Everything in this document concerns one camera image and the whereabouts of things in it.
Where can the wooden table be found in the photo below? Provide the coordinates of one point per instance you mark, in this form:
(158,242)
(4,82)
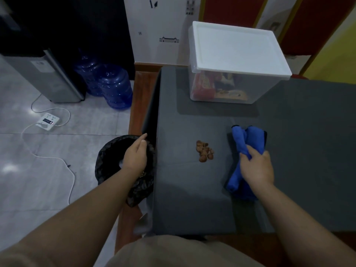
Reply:
(141,91)

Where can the red snack packet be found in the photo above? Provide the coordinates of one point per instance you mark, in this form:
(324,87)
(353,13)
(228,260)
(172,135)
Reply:
(203,86)

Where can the grey water dispenser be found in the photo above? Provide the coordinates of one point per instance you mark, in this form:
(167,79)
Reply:
(50,77)

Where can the person's left forearm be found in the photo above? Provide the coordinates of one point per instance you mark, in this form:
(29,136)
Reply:
(83,216)

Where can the white storage box lid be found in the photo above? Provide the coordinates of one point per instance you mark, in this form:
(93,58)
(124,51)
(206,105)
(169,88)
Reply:
(236,48)

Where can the black bagged trash bin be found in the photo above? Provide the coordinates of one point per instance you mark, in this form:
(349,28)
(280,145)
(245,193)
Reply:
(111,152)

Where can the person's left hand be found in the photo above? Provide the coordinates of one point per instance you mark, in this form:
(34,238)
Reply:
(136,161)

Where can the person's right hand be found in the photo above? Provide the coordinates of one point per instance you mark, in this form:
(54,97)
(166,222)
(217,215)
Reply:
(258,169)

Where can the person's beige shirt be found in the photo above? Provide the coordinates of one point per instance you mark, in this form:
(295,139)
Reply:
(172,254)

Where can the pile of brown nut shells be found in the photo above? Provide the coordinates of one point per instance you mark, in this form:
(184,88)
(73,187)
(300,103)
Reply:
(205,151)

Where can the white power strip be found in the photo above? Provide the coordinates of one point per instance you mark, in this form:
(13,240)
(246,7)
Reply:
(46,121)

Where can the clear plastic storage box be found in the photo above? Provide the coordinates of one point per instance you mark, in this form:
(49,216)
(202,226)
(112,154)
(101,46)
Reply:
(258,90)

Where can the blue cloth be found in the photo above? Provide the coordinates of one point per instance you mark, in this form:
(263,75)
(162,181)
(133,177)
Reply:
(251,137)

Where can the grey table cloth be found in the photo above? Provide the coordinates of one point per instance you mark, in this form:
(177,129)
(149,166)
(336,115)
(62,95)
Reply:
(292,152)

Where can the white cardboard box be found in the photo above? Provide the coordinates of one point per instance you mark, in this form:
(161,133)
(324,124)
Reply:
(158,22)

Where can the person's right forearm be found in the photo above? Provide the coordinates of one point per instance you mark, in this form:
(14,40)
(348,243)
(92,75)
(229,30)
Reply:
(300,228)

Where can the blue water jug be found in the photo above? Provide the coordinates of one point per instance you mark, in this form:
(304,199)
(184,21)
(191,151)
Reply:
(89,72)
(116,87)

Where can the person's right thumb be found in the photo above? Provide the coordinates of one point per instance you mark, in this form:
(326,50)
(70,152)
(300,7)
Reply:
(253,152)

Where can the person's left thumb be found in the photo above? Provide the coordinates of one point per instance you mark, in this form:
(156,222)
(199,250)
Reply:
(141,141)

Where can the orange snack packet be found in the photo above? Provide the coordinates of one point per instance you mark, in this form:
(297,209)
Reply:
(232,95)

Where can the black cabinet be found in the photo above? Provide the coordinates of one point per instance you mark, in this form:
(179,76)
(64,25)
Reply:
(69,22)

